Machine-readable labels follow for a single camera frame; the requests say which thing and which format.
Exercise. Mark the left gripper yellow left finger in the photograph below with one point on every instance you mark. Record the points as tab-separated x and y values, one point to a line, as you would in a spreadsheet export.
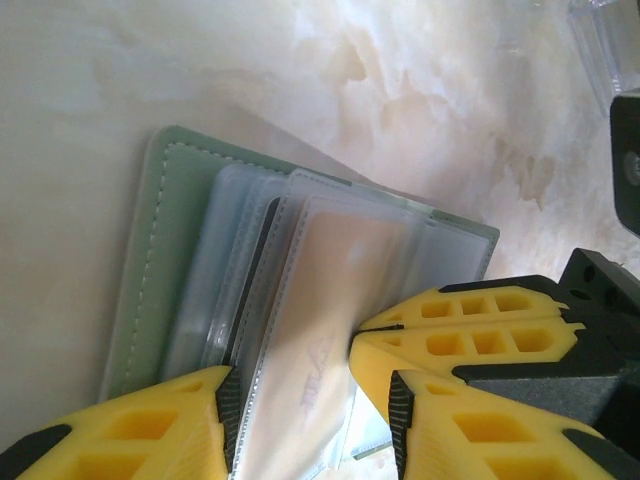
125	440

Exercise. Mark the clear acrylic card stand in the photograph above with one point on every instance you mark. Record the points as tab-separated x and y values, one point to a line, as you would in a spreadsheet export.
600	60

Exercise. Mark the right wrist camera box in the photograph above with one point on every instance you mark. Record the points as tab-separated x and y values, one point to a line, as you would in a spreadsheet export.
627	150

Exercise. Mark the pale green card holder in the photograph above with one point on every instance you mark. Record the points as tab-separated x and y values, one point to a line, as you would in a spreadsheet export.
170	240

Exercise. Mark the gold card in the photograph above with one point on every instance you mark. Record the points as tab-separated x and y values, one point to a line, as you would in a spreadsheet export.
340	260

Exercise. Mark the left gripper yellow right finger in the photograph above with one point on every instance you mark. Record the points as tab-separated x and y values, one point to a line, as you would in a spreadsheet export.
500	450

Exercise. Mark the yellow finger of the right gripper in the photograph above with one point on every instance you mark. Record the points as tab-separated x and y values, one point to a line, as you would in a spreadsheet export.
410	350
410	312

